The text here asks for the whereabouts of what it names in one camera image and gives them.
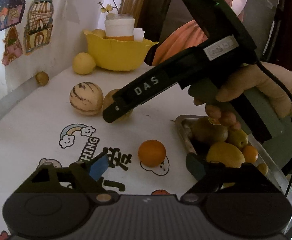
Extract folded white paper piece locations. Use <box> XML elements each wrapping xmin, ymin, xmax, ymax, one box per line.
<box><xmin>133</xmin><ymin>28</ymin><xmax>145</xmax><ymax>42</ymax></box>

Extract white printed table mat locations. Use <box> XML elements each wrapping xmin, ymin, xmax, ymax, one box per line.
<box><xmin>0</xmin><ymin>65</ymin><xmax>204</xmax><ymax>234</ymax></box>

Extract person right hand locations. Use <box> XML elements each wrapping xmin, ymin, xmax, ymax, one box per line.
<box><xmin>193</xmin><ymin>61</ymin><xmax>292</xmax><ymax>131</ymax></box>

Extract girl in orange dress painting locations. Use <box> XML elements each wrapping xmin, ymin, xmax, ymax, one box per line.
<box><xmin>153</xmin><ymin>0</ymin><xmax>277</xmax><ymax>66</ymax></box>

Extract yellow fruit in bowl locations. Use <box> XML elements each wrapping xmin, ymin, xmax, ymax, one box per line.
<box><xmin>91</xmin><ymin>29</ymin><xmax>106</xmax><ymax>39</ymax></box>

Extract small yellow lemon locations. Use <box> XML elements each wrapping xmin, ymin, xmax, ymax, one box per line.
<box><xmin>72</xmin><ymin>53</ymin><xmax>96</xmax><ymax>75</ymax></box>

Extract white and orange jar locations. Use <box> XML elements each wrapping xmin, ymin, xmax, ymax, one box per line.
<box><xmin>104</xmin><ymin>14</ymin><xmax>135</xmax><ymax>41</ymax></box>

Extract brown kiwi with sticker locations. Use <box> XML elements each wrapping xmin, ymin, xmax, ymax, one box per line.
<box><xmin>190</xmin><ymin>117</ymin><xmax>228</xmax><ymax>143</ymax></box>

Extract green yellow apple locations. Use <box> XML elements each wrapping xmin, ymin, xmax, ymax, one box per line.
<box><xmin>226</xmin><ymin>129</ymin><xmax>249</xmax><ymax>150</ymax></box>

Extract metal tray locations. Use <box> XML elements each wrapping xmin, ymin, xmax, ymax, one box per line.
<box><xmin>175</xmin><ymin>115</ymin><xmax>292</xmax><ymax>239</ymax></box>

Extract yellow pear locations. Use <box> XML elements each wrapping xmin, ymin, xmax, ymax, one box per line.
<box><xmin>206</xmin><ymin>142</ymin><xmax>245</xmax><ymax>168</ymax></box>

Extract brownish striped melon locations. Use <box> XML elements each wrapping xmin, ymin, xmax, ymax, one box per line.
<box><xmin>102</xmin><ymin>89</ymin><xmax>133</xmax><ymax>122</ymax></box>

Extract small brown round fruit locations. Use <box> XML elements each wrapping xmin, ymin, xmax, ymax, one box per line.
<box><xmin>257</xmin><ymin>163</ymin><xmax>269</xmax><ymax>176</ymax></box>

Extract yellow plastic bowl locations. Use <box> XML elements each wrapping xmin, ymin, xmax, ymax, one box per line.
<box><xmin>83</xmin><ymin>29</ymin><xmax>158</xmax><ymax>72</ymax></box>

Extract orange tangerine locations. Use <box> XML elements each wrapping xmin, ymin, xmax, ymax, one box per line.
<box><xmin>241</xmin><ymin>145</ymin><xmax>259</xmax><ymax>164</ymax></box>
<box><xmin>138</xmin><ymin>140</ymin><xmax>166</xmax><ymax>167</ymax></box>

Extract yellow flower sprig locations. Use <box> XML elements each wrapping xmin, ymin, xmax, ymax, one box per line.
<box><xmin>98</xmin><ymin>0</ymin><xmax>119</xmax><ymax>14</ymax></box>

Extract houses drawing paper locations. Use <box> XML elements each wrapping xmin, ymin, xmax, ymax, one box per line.
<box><xmin>0</xmin><ymin>0</ymin><xmax>100</xmax><ymax>100</ymax></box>

